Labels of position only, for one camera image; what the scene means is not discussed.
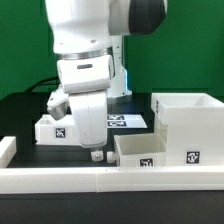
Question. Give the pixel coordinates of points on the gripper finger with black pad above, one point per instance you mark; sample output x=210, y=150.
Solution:
x=97, y=154

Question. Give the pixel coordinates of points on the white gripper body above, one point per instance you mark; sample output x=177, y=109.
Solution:
x=83, y=88

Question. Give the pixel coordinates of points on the white front drawer tray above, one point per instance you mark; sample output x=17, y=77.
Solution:
x=140, y=150

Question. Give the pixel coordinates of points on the white drawer tray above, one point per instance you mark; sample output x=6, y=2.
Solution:
x=51, y=132
x=140, y=150

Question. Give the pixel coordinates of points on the white drawer cabinet box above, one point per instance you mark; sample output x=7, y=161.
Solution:
x=191, y=125

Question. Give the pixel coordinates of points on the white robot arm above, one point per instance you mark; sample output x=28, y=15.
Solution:
x=88, y=45

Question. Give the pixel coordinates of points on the white front fence bar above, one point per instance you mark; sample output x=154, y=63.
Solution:
x=109, y=179

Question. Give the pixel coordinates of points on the white fence bar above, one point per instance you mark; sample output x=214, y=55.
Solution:
x=109, y=179
x=7, y=150

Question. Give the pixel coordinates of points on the white marker tag sheet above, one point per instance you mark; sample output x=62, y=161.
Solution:
x=125, y=121

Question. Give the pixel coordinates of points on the white left fence bar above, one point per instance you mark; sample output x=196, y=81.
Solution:
x=7, y=150

